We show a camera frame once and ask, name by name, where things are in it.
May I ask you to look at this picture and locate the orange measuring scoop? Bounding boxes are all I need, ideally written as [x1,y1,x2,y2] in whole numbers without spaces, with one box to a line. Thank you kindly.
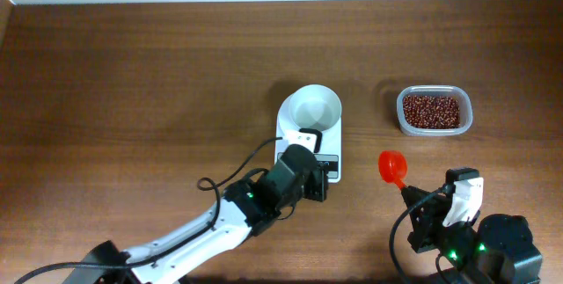
[378,150,408,190]

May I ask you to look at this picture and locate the white round bowl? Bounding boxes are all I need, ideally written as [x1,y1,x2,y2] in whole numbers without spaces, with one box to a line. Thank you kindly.
[289,84,342,132]

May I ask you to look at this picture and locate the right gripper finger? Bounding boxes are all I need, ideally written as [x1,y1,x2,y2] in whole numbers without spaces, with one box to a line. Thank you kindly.
[401,186,422,208]
[418,187,443,202]

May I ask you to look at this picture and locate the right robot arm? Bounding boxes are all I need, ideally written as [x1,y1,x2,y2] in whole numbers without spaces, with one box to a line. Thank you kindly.
[399,184,543,283]

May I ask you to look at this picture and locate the white digital kitchen scale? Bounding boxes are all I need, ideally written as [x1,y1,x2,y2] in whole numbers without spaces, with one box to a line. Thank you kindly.
[276,96,342,184]

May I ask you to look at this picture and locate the red beans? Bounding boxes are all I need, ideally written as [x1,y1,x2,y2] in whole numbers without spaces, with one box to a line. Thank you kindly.
[402,95,460,129]

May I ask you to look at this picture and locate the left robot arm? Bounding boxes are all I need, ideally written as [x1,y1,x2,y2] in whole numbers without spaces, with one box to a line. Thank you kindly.
[66,144,330,284]

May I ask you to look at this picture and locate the clear plastic container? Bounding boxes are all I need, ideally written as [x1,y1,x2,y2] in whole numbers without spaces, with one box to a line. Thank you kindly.
[396,85,473,137]

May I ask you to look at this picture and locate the left black cable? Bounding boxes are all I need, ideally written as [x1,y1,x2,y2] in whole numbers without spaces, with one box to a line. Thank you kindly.
[12,136,300,284]

